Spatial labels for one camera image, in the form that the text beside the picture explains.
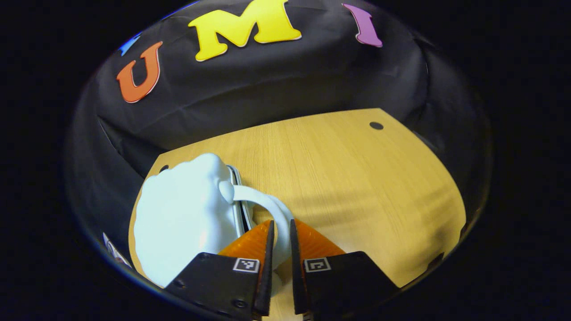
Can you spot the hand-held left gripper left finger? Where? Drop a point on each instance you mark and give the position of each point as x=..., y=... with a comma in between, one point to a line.
x=266, y=276

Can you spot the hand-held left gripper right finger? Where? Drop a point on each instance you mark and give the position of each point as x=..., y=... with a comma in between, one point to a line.
x=296, y=276

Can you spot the black backdrop cloth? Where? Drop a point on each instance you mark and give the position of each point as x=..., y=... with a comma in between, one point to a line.
x=267, y=89

